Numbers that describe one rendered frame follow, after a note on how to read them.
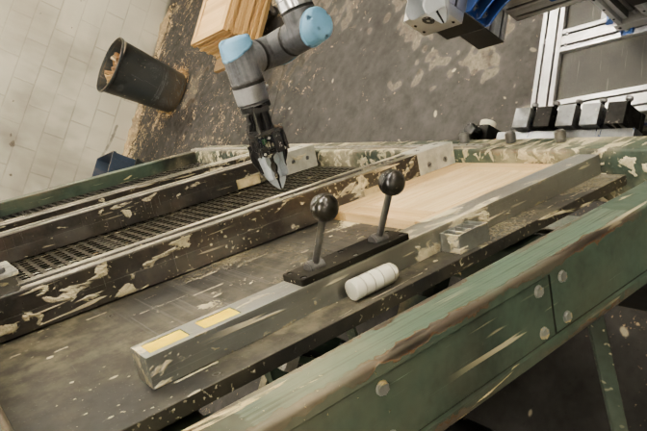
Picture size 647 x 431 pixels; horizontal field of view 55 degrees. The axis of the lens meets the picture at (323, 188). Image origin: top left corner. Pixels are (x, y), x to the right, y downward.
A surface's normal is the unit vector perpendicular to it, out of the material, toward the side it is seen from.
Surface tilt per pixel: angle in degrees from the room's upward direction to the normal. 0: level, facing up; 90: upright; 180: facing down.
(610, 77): 0
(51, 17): 90
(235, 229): 90
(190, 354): 90
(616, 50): 0
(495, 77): 0
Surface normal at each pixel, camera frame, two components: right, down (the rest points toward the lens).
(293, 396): -0.19, -0.96
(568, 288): 0.59, 0.04
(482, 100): -0.76, -0.31
